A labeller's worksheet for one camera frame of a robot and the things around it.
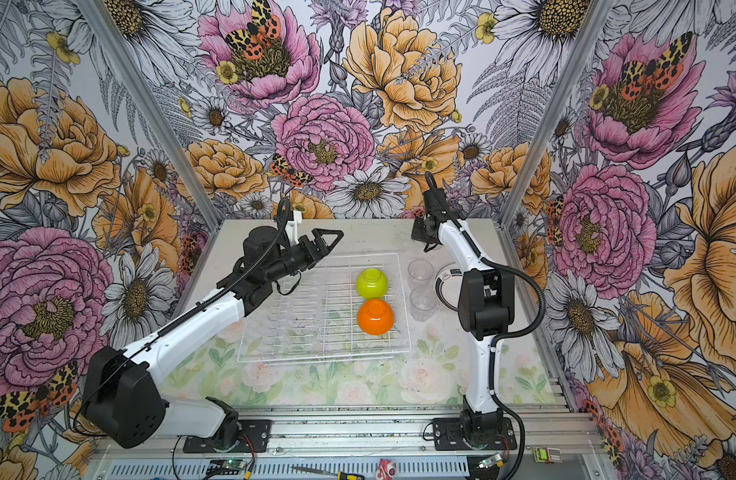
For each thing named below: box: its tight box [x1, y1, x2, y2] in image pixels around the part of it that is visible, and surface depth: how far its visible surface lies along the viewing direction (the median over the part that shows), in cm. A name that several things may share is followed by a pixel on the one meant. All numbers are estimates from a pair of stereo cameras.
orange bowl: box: [357, 298, 395, 336], surface depth 91 cm
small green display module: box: [533, 446, 563, 464], surface depth 71 cm
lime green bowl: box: [355, 268, 389, 299], surface depth 99 cm
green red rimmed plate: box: [434, 262, 465, 312], surface depth 101 cm
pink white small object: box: [376, 458, 397, 480], surface depth 67 cm
